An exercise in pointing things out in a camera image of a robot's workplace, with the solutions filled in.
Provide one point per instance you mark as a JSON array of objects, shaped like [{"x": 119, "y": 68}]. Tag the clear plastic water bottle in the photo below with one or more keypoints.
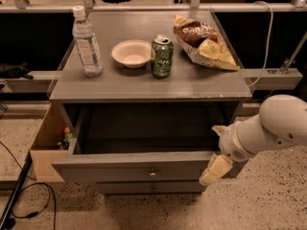
[{"x": 86, "y": 43}]

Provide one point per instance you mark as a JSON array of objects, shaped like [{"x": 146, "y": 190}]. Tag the grey bottom drawer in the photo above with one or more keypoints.
[{"x": 159, "y": 187}]

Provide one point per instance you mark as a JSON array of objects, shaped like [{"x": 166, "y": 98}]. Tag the grey drawer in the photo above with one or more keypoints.
[
  {"x": 159, "y": 187},
  {"x": 142, "y": 142}
]

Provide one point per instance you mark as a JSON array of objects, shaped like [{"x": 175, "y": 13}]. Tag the grey top drawer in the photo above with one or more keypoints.
[{"x": 142, "y": 142}]

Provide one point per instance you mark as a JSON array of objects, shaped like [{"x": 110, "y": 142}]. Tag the black object on ledge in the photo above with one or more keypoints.
[{"x": 15, "y": 71}]

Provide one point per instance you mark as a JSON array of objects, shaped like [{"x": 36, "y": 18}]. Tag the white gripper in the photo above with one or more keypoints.
[{"x": 230, "y": 143}]

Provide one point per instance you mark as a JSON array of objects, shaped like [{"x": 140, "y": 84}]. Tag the small green toy in box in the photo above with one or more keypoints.
[{"x": 65, "y": 141}]

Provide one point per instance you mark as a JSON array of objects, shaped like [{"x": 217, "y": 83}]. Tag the grey drawer cabinet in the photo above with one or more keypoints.
[{"x": 187, "y": 84}]

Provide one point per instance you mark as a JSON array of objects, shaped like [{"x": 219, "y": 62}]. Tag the white paper bowl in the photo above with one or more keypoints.
[{"x": 132, "y": 53}]

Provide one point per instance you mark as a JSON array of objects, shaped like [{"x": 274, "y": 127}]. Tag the brown yellow chip bag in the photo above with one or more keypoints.
[{"x": 203, "y": 44}]

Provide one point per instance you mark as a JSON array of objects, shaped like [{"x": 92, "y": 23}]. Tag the cardboard box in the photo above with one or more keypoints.
[{"x": 45, "y": 146}]

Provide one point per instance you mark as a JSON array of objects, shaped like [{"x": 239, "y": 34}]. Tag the green soda can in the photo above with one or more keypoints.
[{"x": 161, "y": 56}]

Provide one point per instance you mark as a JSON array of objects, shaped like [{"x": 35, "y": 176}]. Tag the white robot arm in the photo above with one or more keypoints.
[{"x": 280, "y": 123}]

